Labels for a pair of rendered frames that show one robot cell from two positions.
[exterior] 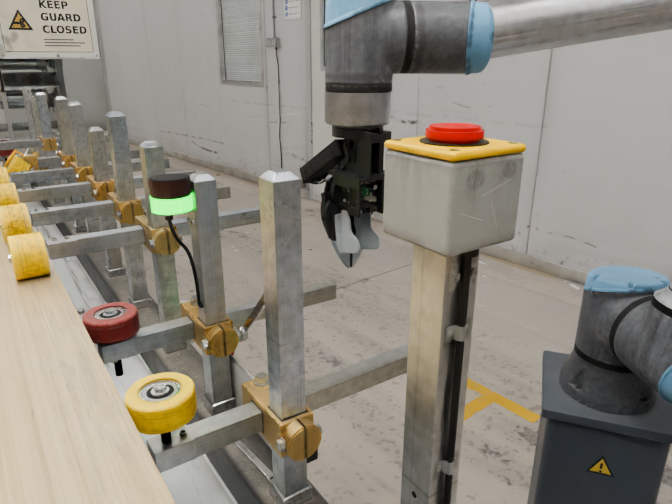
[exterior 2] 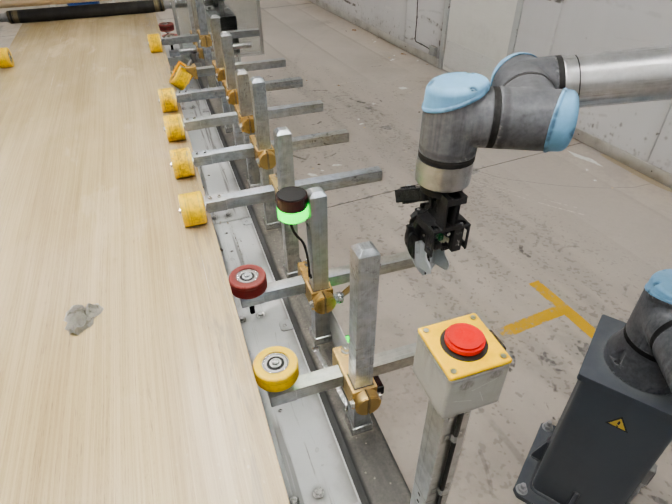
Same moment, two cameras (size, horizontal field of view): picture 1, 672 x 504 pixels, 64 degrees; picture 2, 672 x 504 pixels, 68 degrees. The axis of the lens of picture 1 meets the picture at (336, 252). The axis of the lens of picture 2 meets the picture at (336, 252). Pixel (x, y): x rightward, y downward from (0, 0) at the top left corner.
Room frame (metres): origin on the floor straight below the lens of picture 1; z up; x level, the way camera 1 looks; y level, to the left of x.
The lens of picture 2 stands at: (0.02, -0.05, 1.61)
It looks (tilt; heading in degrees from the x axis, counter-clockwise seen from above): 38 degrees down; 15
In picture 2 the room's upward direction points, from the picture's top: straight up
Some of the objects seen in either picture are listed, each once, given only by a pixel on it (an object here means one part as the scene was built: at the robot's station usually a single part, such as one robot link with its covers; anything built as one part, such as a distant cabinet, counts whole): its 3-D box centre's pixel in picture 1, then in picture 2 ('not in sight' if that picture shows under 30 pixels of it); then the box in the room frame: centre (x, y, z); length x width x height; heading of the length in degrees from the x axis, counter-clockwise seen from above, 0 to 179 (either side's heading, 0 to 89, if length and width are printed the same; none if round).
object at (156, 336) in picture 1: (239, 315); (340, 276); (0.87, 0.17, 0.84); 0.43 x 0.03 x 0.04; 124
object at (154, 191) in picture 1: (169, 185); (291, 199); (0.78, 0.24, 1.10); 0.06 x 0.06 x 0.02
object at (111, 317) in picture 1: (114, 342); (249, 293); (0.75, 0.35, 0.85); 0.08 x 0.08 x 0.11
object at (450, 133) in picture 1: (454, 138); (464, 341); (0.38, -0.08, 1.22); 0.04 x 0.04 x 0.02
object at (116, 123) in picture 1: (128, 217); (265, 160); (1.22, 0.48, 0.93); 0.04 x 0.04 x 0.48; 34
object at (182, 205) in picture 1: (171, 202); (292, 210); (0.78, 0.24, 1.08); 0.06 x 0.06 x 0.02
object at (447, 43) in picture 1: (441, 38); (529, 116); (0.79, -0.14, 1.30); 0.12 x 0.12 x 0.09; 7
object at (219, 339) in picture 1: (207, 327); (315, 286); (0.82, 0.22, 0.85); 0.14 x 0.06 x 0.05; 34
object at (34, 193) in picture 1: (107, 184); (250, 115); (1.47, 0.63, 0.95); 0.50 x 0.04 x 0.04; 124
